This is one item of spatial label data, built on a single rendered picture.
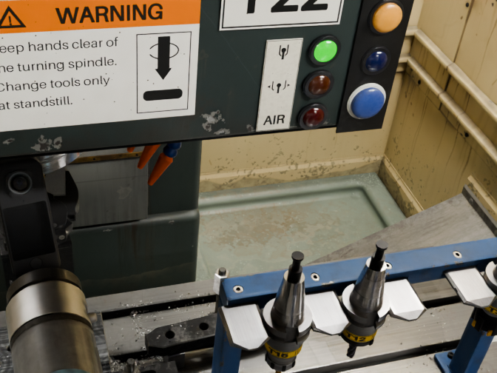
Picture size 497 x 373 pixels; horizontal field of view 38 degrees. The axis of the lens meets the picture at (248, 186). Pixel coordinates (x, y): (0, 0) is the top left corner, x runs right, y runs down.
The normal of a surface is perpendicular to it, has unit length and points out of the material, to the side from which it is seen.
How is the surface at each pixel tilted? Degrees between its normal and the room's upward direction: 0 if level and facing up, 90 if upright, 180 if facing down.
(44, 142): 90
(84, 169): 91
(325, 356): 0
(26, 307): 27
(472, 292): 0
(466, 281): 0
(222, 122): 90
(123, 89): 90
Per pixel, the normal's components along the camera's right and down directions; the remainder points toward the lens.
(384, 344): 0.09, -0.77
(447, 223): -0.31, -0.66
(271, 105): 0.29, 0.63
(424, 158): -0.95, 0.11
